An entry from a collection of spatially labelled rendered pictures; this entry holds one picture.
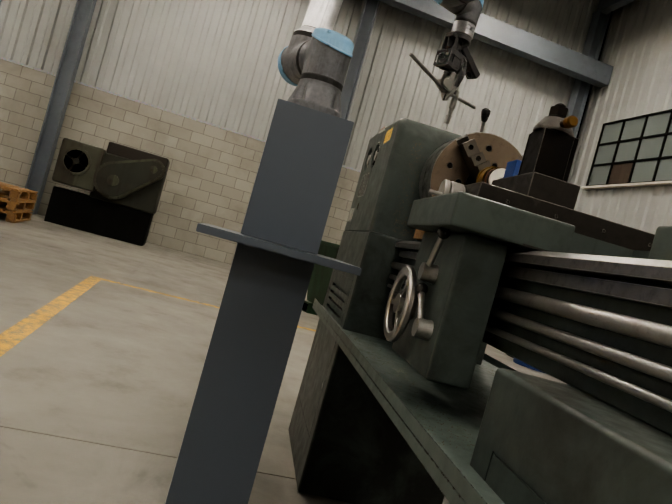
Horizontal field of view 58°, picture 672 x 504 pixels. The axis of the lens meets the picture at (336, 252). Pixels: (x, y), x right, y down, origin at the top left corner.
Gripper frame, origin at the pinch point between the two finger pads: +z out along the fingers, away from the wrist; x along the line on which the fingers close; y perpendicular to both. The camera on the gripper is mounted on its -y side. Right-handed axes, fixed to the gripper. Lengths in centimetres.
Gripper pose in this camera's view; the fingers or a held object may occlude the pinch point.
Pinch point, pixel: (446, 97)
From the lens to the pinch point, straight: 212.2
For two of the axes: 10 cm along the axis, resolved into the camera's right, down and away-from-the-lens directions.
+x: 5.5, 1.8, -8.2
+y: -7.8, -2.4, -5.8
